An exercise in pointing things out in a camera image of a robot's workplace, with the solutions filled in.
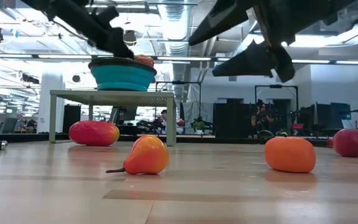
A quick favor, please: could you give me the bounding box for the small red apple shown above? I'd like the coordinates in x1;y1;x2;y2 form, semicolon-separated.
332;128;358;158

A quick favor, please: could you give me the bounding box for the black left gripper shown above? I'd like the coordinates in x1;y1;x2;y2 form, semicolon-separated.
20;0;135;60

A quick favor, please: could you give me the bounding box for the black gantry frame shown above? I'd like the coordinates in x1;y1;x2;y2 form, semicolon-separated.
155;80;203;125
254;84;300;125

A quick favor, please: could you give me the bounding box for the black cabinet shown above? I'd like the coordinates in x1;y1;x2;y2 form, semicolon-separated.
62;104;82;134

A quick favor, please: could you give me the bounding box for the person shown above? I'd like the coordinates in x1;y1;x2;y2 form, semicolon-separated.
157;108;170;133
250;99;276;138

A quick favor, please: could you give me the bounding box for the orange mandarin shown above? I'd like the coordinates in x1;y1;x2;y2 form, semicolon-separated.
264;136;317;174

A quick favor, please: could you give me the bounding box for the pink peach with leaf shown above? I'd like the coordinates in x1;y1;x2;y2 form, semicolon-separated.
134;54;155;68

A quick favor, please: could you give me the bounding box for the dark monitor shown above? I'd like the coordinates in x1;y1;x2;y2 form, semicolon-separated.
300;103;332;130
112;105;139;125

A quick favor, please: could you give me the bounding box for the blue collapsible bowl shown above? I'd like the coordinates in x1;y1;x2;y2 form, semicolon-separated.
88;57;158;92

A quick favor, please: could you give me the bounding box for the green potted plant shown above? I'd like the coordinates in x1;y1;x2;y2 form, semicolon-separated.
192;119;206;135

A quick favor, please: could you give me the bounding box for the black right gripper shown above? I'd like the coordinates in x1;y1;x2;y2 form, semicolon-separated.
188;0;358;83

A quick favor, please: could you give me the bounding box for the ceiling light strip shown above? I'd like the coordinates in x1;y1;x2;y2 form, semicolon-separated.
291;58;331;65
156;56;213;62

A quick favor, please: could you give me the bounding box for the red orange mango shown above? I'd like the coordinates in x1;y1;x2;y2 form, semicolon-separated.
68;120;121;147

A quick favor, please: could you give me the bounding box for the silver ceiling duct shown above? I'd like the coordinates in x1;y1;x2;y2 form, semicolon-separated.
158;0;195;82

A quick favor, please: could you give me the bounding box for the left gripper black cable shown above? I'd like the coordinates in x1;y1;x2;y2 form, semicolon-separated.
51;17;91;43

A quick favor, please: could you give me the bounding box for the black partition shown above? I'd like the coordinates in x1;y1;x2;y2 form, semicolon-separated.
213;102;254;138

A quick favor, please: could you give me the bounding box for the black aluminium table frame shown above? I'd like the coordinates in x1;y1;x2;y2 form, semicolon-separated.
0;132;358;154

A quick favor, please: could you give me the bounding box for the green perforated metal stand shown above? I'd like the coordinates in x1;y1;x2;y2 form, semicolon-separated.
48;89;177;147

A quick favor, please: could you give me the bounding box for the blue monitor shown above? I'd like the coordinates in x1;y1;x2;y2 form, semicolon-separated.
330;102;352;121

